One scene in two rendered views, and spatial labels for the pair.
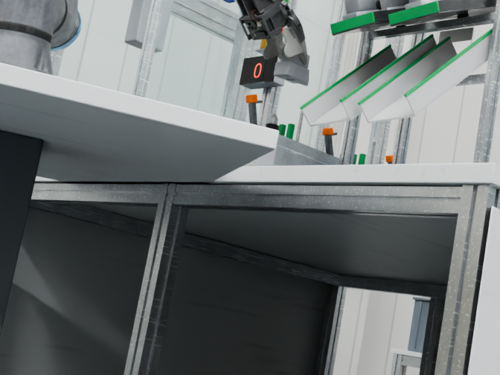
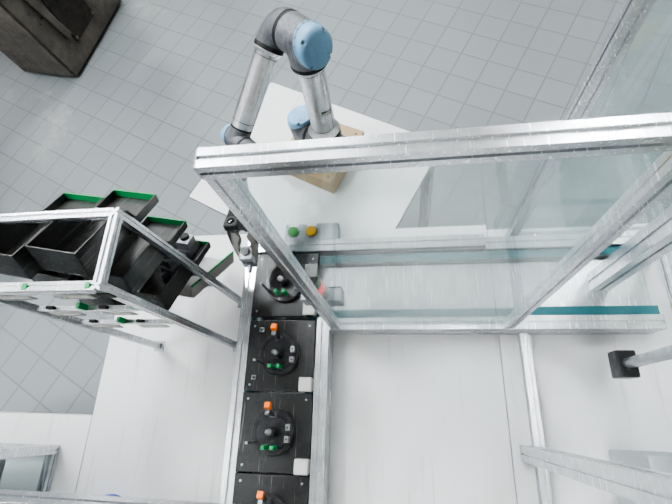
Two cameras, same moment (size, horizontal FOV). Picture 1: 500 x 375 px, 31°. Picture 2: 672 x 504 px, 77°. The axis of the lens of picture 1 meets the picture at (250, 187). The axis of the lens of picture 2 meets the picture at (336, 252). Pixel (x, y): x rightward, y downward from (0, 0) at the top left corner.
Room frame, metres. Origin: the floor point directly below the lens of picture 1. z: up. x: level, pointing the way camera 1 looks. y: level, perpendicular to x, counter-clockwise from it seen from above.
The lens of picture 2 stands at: (2.60, -0.07, 2.41)
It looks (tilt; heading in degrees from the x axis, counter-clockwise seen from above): 67 degrees down; 155
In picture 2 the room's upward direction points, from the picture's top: 23 degrees counter-clockwise
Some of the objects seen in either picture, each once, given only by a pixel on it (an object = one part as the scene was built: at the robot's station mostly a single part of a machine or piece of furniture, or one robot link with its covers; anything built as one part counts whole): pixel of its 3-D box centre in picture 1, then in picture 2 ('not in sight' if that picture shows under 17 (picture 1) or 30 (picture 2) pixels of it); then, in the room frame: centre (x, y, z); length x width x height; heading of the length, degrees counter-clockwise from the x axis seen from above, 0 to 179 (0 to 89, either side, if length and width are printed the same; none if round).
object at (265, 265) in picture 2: not in sight; (286, 284); (1.98, -0.02, 0.96); 0.24 x 0.24 x 0.02; 42
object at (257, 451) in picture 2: not in sight; (270, 432); (2.32, -0.40, 1.01); 0.24 x 0.24 x 0.13; 42
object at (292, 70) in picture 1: (296, 65); (248, 257); (1.89, -0.05, 1.14); 0.08 x 0.04 x 0.07; 133
